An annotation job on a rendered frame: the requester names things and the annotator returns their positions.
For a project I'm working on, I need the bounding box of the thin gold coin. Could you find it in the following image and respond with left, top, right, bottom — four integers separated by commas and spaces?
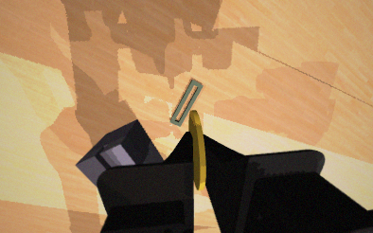
188, 110, 206, 190

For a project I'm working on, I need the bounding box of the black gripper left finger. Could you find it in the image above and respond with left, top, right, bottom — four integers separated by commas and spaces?
97, 132, 194, 231

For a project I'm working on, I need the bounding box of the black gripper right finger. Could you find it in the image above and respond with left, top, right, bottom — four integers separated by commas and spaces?
204, 134, 325, 233

